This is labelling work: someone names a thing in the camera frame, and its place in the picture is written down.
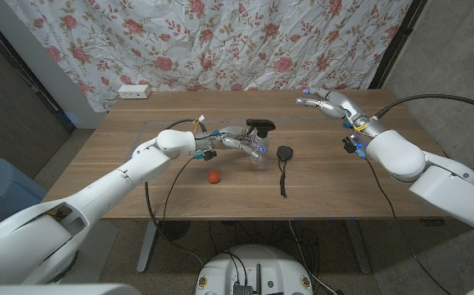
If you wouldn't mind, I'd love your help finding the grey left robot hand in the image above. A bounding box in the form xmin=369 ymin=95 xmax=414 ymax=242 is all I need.
xmin=210 ymin=125 xmax=264 ymax=162

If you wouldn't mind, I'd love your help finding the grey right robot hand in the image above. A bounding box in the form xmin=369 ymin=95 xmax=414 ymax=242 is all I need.
xmin=296 ymin=86 xmax=375 ymax=132

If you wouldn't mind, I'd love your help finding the clear spray bottle black sprayer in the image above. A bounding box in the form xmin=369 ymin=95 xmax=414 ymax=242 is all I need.
xmin=246 ymin=118 xmax=277 ymax=167

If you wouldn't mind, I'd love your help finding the black backdrop stand pole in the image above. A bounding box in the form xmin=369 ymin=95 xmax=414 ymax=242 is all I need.
xmin=368 ymin=0 xmax=429 ymax=90

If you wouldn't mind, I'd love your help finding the floral backdrop cloth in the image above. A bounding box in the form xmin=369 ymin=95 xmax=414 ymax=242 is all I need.
xmin=5 ymin=0 xmax=413 ymax=114

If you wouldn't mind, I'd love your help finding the white power strip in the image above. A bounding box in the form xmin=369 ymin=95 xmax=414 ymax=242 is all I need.
xmin=117 ymin=84 xmax=152 ymax=100

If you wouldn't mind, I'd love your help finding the black round floor base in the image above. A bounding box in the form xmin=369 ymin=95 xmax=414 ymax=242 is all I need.
xmin=156 ymin=220 xmax=192 ymax=242

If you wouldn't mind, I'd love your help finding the white robot torso base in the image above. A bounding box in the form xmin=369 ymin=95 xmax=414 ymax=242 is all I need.
xmin=195 ymin=244 xmax=314 ymax=295

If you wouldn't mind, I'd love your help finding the grey table leg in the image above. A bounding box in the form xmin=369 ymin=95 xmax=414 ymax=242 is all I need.
xmin=345 ymin=219 xmax=372 ymax=275
xmin=136 ymin=219 xmax=160 ymax=275

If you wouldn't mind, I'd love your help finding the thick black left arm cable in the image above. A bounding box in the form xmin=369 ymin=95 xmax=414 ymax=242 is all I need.
xmin=144 ymin=118 xmax=207 ymax=268

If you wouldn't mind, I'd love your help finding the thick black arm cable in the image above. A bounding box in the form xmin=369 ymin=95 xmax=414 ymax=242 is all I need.
xmin=144 ymin=118 xmax=207 ymax=268
xmin=373 ymin=93 xmax=474 ymax=120

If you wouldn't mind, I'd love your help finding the black round gadget with lanyard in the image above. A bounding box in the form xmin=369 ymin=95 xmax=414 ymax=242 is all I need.
xmin=276 ymin=145 xmax=295 ymax=198

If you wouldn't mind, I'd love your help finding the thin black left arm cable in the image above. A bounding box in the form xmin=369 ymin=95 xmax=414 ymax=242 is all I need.
xmin=162 ymin=155 xmax=199 ymax=225

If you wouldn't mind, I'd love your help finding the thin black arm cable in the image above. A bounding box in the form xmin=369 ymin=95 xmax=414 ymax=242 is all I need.
xmin=162 ymin=155 xmax=199 ymax=225
xmin=363 ymin=157 xmax=453 ymax=295

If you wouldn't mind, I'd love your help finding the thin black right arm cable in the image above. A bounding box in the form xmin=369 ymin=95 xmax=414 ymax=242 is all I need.
xmin=363 ymin=157 xmax=453 ymax=295

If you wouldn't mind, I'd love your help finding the black floor cable bundle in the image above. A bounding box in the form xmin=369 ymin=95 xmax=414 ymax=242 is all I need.
xmin=207 ymin=220 xmax=323 ymax=288

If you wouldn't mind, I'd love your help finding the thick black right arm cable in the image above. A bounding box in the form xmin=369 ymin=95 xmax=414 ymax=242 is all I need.
xmin=373 ymin=93 xmax=474 ymax=120

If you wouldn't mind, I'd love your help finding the white floor cable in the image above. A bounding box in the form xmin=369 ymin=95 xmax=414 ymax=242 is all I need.
xmin=287 ymin=220 xmax=340 ymax=295

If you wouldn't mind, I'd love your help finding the white wall pillar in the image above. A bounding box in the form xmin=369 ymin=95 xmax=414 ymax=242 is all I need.
xmin=0 ymin=0 xmax=106 ymax=130

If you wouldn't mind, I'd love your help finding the black frame bar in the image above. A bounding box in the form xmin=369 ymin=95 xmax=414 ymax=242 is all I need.
xmin=0 ymin=7 xmax=77 ymax=133

